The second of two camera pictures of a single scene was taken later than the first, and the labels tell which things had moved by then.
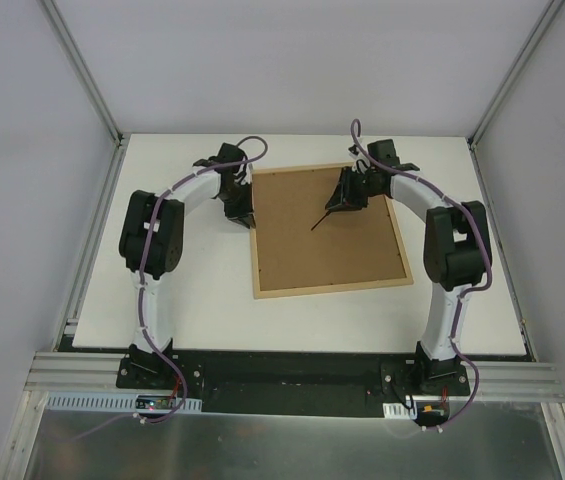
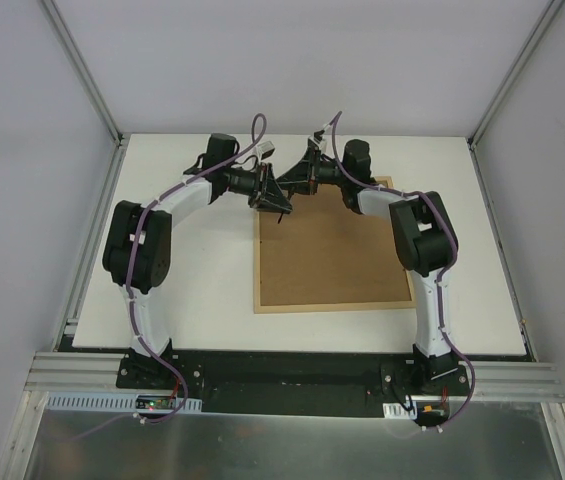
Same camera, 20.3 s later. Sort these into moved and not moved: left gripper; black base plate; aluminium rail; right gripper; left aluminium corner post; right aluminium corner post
Moved: left gripper; right gripper
Not moved: black base plate; left aluminium corner post; right aluminium corner post; aluminium rail
